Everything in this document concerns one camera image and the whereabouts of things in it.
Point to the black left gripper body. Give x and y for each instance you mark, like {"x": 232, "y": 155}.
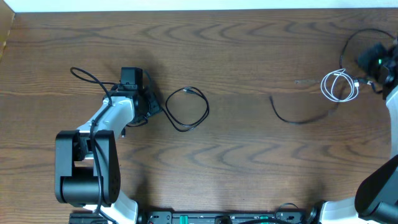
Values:
{"x": 151, "y": 106}

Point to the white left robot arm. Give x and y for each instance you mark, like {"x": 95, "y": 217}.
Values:
{"x": 87, "y": 172}

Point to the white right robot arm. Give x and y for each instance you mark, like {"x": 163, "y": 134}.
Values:
{"x": 375, "y": 200}

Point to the brown cardboard sheet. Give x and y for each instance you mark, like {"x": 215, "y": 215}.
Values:
{"x": 6, "y": 20}

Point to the white back wall board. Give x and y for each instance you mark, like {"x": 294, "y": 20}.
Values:
{"x": 187, "y": 5}

